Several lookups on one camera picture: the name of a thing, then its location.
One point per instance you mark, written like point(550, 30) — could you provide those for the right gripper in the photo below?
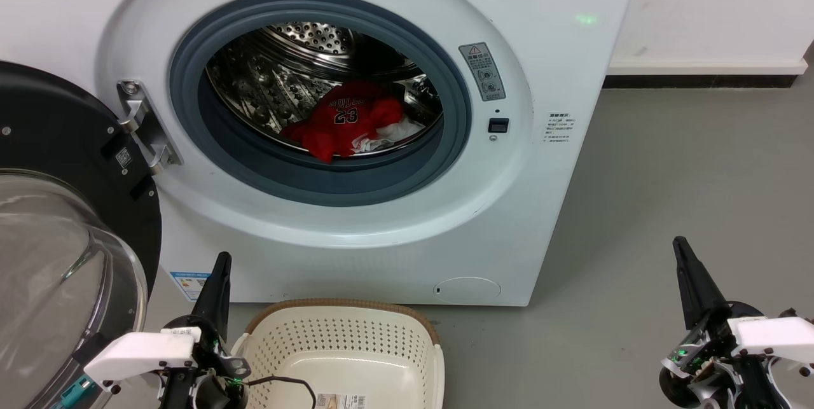
point(712, 364)

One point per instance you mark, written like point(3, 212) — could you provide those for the white garment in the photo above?
point(388, 137)

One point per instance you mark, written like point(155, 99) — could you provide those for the chrome door hinge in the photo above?
point(143, 126)

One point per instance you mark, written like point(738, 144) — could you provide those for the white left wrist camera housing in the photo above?
point(140, 353)

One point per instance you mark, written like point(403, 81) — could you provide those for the red number 23 jersey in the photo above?
point(343, 117)

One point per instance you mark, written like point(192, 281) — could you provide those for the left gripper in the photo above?
point(213, 364)

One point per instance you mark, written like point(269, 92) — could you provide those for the grey warning sticker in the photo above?
point(482, 71)

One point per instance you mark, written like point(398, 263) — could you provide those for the white front-load washing machine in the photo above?
point(547, 53)

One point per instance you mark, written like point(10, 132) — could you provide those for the QR code sticker on door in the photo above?
point(123, 157)

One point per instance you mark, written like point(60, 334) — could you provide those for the black washer door with glass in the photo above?
point(57, 142)

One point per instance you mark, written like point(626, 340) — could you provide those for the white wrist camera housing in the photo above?
point(772, 336)
point(140, 353)

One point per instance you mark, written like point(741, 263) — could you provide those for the stainless steel washing machine drum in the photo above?
point(273, 78)

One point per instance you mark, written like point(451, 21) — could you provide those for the teal connector on left arm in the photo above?
point(75, 392)

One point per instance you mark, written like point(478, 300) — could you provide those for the black door latch socket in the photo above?
point(498, 125)

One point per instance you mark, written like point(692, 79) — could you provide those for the round filter cover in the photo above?
point(467, 290)

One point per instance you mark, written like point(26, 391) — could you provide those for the grey rubber door gasket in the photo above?
point(458, 142)

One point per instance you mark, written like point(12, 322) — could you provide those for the white wall baseboard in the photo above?
point(706, 67)

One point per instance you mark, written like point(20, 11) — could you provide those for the small text sticker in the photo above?
point(561, 127)

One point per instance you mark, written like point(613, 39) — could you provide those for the cream plastic laundry basket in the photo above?
point(343, 345)

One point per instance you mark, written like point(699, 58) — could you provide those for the blue and white label sticker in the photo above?
point(189, 284)

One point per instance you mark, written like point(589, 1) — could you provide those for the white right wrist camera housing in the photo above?
point(772, 336)

